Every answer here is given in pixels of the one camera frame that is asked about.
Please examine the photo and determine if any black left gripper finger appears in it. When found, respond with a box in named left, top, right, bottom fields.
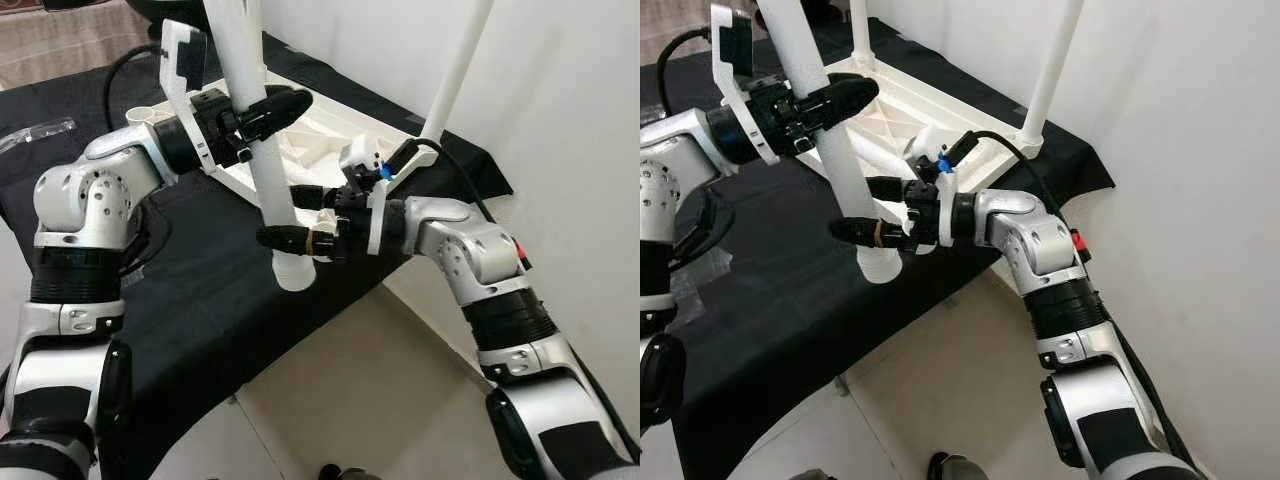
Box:
left=235, top=85, right=315, bottom=142
left=800, top=72, right=882, bottom=132

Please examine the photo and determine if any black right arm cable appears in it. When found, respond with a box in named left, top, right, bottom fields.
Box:
left=950, top=130, right=1071, bottom=226
left=385, top=138, right=496, bottom=223

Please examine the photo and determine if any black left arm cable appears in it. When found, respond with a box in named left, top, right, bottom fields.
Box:
left=103, top=42, right=166, bottom=131
left=655, top=28, right=716, bottom=101

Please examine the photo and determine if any black tablecloth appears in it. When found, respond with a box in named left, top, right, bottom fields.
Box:
left=640, top=20, right=1116, bottom=480
left=0, top=30, right=516, bottom=480

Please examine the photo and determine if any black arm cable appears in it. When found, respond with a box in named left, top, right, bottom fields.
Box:
left=103, top=42, right=166, bottom=131
left=950, top=130, right=1071, bottom=226
left=385, top=138, right=496, bottom=223
left=655, top=28, right=716, bottom=101

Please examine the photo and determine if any white plastic children table top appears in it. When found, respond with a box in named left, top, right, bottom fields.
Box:
left=820, top=55, right=1046, bottom=201
left=125, top=60, right=441, bottom=196

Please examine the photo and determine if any beige cloth covered shelf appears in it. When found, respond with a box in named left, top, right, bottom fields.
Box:
left=640, top=0, right=716, bottom=66
left=0, top=0, right=151, bottom=89

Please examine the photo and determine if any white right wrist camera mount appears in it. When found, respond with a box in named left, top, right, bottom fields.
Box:
left=338, top=135, right=401, bottom=256
left=905, top=125, right=966, bottom=249

